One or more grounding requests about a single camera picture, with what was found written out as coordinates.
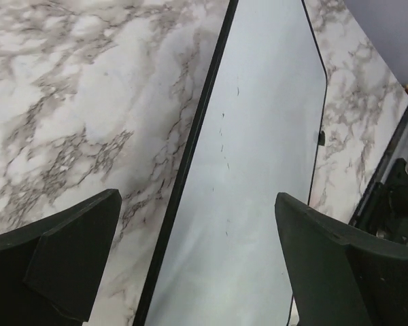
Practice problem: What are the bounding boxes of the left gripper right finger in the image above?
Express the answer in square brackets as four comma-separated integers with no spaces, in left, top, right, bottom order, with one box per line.
[275,192,408,325]

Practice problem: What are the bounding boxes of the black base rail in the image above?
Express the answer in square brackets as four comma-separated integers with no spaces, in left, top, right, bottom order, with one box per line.
[349,107,408,245]

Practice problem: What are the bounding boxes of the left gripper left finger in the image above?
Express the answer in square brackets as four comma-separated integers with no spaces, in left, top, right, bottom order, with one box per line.
[0,189,122,325]

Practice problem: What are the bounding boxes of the black framed whiteboard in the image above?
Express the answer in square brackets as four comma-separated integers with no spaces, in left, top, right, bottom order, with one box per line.
[134,1,326,325]

